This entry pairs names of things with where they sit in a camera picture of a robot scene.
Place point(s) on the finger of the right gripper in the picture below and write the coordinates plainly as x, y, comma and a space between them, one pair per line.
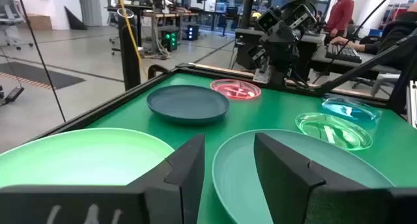
268, 20
303, 16

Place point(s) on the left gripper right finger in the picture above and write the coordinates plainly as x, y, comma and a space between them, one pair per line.
325, 204

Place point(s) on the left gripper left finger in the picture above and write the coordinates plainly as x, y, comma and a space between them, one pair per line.
97, 204

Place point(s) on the pink transparent small plate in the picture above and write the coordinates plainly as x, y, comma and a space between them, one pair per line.
234, 89

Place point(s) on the green transparent small plate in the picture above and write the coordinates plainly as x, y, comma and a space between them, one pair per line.
332, 131

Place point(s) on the dark blue large plate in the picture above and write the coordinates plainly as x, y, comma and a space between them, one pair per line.
187, 103

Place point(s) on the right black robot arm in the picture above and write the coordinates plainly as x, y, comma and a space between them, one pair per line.
277, 71

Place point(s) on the grey desk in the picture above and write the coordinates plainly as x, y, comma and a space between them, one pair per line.
317, 38

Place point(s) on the person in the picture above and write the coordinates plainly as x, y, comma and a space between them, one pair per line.
168, 2
340, 14
397, 35

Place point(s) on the person's hand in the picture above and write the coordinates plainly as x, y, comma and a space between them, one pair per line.
342, 41

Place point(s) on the light green large plate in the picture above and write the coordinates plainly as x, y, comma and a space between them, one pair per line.
81, 159

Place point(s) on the black keyboard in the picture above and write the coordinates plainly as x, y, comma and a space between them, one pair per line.
343, 53

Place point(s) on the black slanted support bar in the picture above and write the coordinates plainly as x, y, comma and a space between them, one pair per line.
358, 69

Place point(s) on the computer tower blue lights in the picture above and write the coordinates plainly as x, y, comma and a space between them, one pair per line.
193, 32

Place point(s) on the blue transparent small plate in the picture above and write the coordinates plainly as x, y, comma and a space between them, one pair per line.
350, 109

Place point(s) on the wooden top desk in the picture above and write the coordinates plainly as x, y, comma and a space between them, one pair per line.
169, 14

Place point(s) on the computer tower green lights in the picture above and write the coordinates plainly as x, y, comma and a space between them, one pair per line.
170, 40

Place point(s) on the black rolling monitor stand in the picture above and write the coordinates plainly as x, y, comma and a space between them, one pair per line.
13, 95

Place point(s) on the dark striped-edge floor mat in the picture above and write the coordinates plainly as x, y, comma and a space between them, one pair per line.
36, 75

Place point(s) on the cardboard box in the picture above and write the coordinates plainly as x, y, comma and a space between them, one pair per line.
37, 22

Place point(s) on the grey office chair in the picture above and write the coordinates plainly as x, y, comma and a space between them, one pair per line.
9, 19

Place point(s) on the black table frame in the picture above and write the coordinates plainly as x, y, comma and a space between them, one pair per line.
107, 103

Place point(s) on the black post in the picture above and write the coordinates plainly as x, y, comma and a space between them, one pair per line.
128, 54

